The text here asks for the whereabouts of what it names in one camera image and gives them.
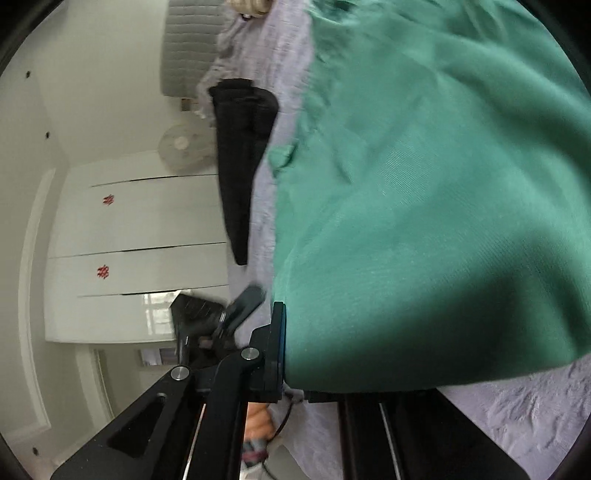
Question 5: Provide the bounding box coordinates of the green work jacket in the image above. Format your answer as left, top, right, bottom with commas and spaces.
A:
269, 1, 590, 393

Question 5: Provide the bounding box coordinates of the person's left hand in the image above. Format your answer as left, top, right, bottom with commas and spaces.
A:
243, 402, 276, 441

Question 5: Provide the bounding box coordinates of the white wardrobe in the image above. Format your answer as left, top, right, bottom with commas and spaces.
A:
44, 151, 229, 344

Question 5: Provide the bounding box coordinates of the white standing fan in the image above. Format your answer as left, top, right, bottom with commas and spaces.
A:
157, 123, 217, 174

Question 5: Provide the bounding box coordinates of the black garment on bed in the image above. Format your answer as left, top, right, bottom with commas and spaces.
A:
208, 79, 280, 266

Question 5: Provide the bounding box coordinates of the grey padded headboard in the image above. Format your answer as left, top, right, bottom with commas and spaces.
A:
160, 0, 224, 98

